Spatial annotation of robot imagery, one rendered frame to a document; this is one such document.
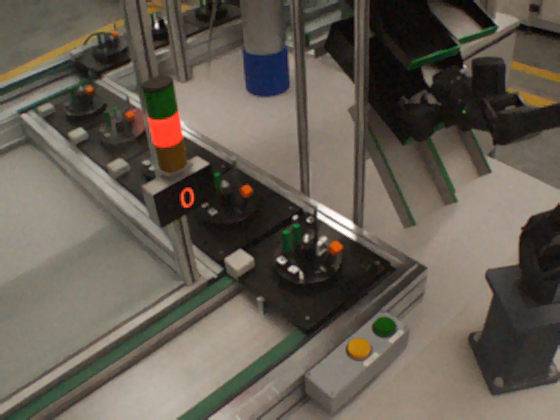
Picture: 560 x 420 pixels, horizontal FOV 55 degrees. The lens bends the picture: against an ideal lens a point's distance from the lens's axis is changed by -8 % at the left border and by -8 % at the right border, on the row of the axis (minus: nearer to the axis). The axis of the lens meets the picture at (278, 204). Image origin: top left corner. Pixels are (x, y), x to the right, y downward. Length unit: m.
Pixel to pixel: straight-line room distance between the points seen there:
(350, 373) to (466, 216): 0.63
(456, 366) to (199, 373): 0.50
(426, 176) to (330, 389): 0.54
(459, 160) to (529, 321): 0.51
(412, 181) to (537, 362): 0.47
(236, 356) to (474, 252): 0.62
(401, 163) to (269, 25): 0.80
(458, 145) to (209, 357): 0.75
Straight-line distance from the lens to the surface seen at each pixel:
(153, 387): 1.10
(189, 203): 1.01
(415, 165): 1.29
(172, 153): 0.95
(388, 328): 1.07
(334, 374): 1.02
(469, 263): 1.38
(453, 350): 1.20
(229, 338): 1.14
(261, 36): 1.91
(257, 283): 1.16
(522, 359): 1.10
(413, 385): 1.14
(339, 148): 1.71
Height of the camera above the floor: 1.80
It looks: 39 degrees down
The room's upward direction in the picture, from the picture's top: 4 degrees counter-clockwise
